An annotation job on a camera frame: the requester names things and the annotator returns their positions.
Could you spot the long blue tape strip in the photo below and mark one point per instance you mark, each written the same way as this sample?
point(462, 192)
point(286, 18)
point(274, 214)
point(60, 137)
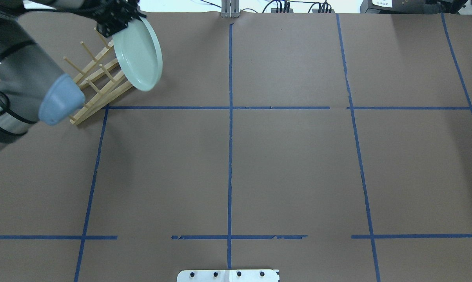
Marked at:
point(90, 197)

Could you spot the far right blue tape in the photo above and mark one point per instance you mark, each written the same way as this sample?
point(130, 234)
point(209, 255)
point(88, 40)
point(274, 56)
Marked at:
point(456, 64)

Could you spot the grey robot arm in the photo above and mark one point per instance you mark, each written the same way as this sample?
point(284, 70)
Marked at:
point(33, 87)

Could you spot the pale green plate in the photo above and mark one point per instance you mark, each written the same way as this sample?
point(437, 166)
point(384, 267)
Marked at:
point(139, 54)

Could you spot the right vertical blue tape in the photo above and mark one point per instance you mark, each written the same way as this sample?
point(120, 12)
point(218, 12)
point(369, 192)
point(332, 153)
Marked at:
point(368, 211)

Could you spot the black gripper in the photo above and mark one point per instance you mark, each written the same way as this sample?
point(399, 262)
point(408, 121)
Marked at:
point(111, 15)

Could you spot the aluminium post bracket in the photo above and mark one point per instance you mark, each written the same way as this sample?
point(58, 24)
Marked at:
point(230, 9)

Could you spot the vertical blue tape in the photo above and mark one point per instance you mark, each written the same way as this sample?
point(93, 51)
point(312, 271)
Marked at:
point(230, 147)
point(368, 211)

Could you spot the wooden dish rack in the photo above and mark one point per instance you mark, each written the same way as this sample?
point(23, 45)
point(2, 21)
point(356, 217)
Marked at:
point(101, 80)

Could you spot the black device with label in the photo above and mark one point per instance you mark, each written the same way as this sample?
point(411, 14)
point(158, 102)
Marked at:
point(398, 7)

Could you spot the centre vertical blue tape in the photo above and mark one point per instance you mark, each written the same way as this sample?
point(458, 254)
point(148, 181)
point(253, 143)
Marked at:
point(230, 147)

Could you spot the crossing blue tape strip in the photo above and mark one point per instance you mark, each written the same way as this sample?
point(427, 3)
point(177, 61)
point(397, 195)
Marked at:
point(284, 108)

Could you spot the metal mounting plate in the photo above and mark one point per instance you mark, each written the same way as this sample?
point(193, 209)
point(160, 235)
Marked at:
point(229, 275)

